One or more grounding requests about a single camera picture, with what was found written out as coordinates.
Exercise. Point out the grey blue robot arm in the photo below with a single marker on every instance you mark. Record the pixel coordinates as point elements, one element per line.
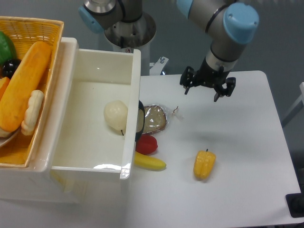
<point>230,23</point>

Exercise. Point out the red toy bell pepper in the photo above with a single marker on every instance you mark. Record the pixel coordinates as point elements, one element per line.
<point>146,145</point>

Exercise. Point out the yellow wicker basket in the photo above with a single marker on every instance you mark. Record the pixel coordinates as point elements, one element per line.
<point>24,32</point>

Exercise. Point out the white metal bracket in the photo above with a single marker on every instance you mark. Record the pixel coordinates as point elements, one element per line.
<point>158,68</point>

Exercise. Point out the orange toy bread loaf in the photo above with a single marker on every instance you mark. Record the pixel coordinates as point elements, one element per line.
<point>26,78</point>

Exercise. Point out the wrapped brown bread slice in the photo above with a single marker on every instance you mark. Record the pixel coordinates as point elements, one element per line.
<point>157,117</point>

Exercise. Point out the white plate in basket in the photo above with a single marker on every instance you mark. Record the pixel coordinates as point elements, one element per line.
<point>4,141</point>

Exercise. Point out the green toy vegetable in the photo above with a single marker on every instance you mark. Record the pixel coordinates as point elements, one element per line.
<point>7,49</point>

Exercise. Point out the orange toy slice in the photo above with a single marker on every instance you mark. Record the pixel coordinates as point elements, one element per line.
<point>4,82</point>

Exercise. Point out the black device at edge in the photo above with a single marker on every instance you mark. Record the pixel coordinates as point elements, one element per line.
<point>295,204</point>

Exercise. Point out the white frame at right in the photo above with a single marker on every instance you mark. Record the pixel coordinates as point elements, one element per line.
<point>295,108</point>

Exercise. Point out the black toy grapes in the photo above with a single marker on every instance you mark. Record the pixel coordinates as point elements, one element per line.
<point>9,67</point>

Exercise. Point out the cream toy croissant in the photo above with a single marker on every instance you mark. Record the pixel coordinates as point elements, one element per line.
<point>32,112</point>

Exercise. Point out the white drawer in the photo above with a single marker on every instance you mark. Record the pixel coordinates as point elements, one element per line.
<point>88,148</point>

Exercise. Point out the yellow toy banana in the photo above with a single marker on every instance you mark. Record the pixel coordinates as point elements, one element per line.
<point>148,162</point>

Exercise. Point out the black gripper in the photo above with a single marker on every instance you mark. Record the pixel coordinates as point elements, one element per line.
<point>208,77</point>

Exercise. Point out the yellow toy bell pepper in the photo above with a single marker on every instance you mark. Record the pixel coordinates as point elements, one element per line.
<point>203,165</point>

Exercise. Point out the white drawer cabinet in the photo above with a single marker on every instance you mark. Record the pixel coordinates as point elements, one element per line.
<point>38,182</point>

